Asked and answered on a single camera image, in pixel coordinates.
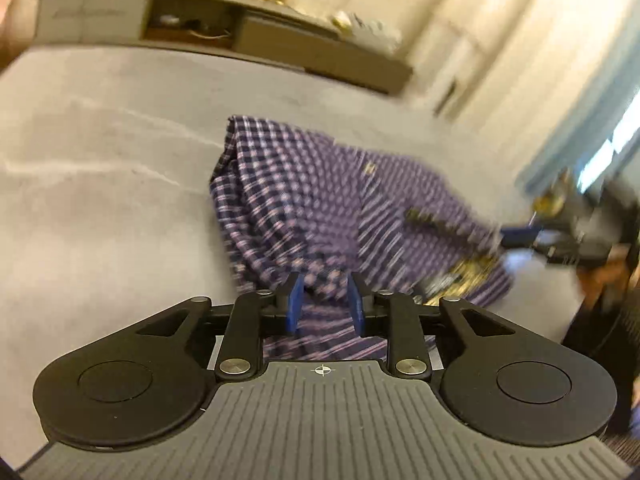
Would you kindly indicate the dark chair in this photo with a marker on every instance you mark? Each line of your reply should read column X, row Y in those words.
column 600, row 360

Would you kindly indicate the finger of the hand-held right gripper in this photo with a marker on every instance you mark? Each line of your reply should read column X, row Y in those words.
column 522, row 237

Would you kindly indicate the light window curtain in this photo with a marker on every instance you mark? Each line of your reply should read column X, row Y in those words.
column 590, row 110

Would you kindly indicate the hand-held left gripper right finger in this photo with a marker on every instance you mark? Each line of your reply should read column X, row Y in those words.
column 356, row 305

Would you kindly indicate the set-top box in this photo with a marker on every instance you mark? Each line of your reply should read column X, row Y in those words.
column 169, row 20

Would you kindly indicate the gold tissue box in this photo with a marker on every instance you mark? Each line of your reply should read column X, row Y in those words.
column 342, row 19

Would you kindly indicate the navy plaid shirt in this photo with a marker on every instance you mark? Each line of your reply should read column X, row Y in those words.
column 300, row 200

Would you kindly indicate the grey and brown tv cabinet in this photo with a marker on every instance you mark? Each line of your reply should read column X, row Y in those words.
column 310, row 50

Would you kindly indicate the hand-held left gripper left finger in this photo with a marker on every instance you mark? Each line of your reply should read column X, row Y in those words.
column 295, row 305

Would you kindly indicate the yellow-green drinking glass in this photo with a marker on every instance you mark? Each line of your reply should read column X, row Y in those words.
column 548, row 201

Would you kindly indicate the lace-covered standing air conditioner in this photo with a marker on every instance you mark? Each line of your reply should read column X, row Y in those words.
column 475, row 35

